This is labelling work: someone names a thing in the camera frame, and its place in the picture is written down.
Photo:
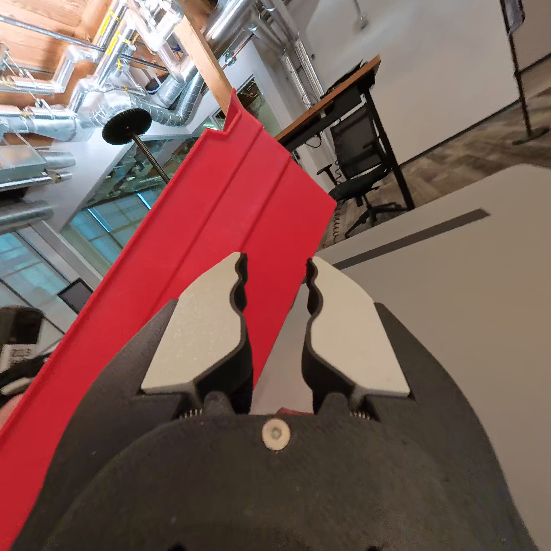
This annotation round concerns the black round disc on rod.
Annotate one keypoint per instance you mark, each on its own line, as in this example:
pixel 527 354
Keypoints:
pixel 127 127

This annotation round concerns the wooden desk with black legs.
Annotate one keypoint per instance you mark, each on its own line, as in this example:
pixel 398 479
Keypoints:
pixel 344 88

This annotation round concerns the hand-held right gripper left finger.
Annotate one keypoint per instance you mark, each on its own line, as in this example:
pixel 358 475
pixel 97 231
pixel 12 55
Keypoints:
pixel 198 331

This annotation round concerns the silver ventilation ducts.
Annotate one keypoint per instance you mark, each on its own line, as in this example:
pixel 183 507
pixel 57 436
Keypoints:
pixel 172 90

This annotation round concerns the dark tape strip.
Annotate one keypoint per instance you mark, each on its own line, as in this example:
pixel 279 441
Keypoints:
pixel 413 236

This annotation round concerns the red plastic storage bin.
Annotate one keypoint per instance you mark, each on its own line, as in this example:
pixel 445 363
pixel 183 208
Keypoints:
pixel 215 193

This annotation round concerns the dark monitor screen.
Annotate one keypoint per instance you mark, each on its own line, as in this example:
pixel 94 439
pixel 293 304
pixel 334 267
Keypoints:
pixel 75 295

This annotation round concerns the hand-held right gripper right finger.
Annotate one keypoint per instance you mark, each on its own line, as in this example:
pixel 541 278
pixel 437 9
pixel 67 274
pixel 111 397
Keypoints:
pixel 357 335

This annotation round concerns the black easel stand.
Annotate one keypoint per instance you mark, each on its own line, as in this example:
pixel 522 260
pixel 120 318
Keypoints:
pixel 518 81

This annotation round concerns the black office chair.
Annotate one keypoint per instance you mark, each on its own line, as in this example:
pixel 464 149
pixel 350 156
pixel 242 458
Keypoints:
pixel 357 146

